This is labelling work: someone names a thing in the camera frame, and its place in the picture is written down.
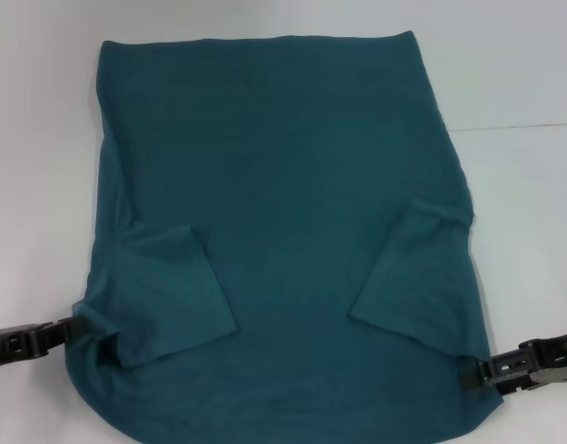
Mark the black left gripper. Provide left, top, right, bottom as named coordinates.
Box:
left=0, top=315, right=94, bottom=372

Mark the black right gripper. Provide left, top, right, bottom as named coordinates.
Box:
left=462, top=328, right=567, bottom=398

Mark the teal blue shirt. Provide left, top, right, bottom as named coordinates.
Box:
left=60, top=30, right=504, bottom=444

